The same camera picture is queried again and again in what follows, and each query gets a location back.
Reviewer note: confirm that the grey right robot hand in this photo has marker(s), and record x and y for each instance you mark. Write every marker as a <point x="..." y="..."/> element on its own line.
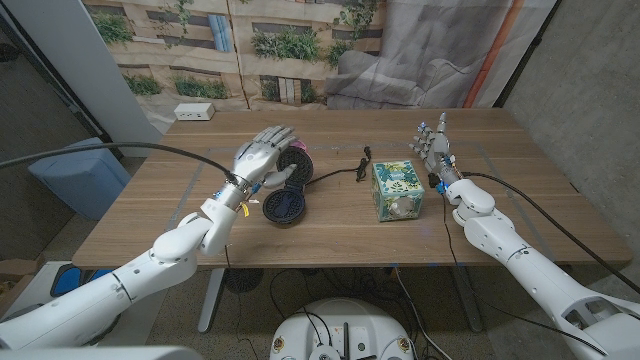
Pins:
<point x="439" y="150"/>

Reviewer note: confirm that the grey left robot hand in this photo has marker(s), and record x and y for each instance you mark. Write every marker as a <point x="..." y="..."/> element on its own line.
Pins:
<point x="257" y="160"/>

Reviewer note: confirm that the pink mini sandwich press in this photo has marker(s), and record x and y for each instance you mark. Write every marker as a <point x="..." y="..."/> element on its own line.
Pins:
<point x="285" y="205"/>

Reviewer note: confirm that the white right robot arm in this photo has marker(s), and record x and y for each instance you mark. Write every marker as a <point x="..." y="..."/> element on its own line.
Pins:
<point x="505" y="240"/>

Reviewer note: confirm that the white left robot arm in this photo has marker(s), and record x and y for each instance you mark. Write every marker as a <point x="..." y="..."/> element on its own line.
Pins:
<point x="165" y="260"/>

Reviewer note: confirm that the floral teal tissue box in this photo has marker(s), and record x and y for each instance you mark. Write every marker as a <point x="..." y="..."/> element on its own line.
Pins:
<point x="397" y="190"/>

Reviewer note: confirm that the brown cardboard box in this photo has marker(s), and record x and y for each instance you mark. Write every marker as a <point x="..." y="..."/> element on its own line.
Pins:
<point x="12" y="277"/>

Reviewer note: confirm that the white power strip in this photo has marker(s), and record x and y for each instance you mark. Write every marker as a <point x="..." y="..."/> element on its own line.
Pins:
<point x="194" y="111"/>

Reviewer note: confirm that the printed fabric backdrop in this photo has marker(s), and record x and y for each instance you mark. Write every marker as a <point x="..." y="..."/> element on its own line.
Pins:
<point x="300" y="50"/>

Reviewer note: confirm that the round black floor disc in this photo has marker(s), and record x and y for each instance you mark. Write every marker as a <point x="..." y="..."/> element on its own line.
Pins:
<point x="243" y="280"/>

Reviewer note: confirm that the white table leg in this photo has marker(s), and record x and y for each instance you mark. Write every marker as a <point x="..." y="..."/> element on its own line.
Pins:
<point x="210" y="305"/>

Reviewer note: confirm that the grey table leg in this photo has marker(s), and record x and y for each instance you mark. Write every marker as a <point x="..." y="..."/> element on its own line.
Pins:
<point x="467" y="300"/>

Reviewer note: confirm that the blue plastic bin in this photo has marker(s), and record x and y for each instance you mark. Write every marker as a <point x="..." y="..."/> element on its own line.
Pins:
<point x="80" y="180"/>

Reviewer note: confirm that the white robot torso base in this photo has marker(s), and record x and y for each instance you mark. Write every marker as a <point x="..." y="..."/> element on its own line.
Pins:
<point x="342" y="325"/>

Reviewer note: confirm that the white platform with blue pads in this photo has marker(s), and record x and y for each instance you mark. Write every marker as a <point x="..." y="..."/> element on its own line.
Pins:
<point x="67" y="280"/>

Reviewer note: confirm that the white wall panel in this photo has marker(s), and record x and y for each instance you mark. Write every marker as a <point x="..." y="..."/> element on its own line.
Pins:
<point x="75" y="55"/>

